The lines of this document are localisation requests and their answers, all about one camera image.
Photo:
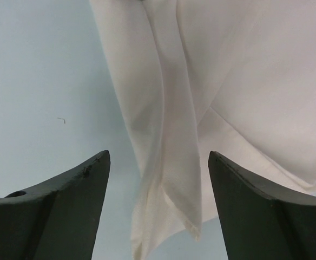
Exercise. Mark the white cloth napkin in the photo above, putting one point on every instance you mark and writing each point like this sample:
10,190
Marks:
191,77

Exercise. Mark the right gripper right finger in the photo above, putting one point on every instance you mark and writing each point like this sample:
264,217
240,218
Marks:
261,219

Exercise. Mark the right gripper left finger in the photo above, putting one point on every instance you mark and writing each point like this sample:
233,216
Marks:
58,218

